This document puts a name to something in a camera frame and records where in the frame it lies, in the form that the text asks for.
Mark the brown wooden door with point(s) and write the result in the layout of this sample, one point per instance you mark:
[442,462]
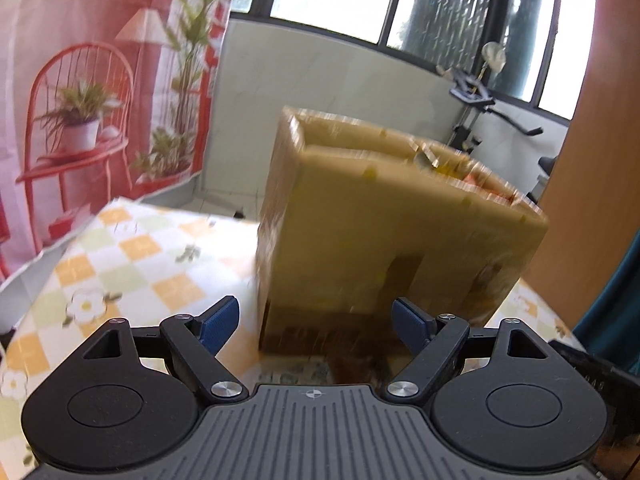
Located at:
[595,160]

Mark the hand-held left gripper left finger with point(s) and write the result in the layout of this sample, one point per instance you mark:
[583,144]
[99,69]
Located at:
[220,322]

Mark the checked floral tablecloth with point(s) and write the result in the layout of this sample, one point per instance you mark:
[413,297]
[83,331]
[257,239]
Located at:
[125,250]

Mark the printed pink backdrop cloth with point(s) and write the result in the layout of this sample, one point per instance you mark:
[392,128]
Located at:
[75,35]

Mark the taped cardboard box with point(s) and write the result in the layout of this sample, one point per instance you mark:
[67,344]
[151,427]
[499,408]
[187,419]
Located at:
[380,220]

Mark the black exercise bike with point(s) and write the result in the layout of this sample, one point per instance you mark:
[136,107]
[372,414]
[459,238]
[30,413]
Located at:
[472,92]

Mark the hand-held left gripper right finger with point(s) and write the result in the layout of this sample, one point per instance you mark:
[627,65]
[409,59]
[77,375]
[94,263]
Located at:
[409,325]

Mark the white stand leg with caster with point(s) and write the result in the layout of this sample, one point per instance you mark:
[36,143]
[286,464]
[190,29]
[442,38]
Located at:
[225,204]

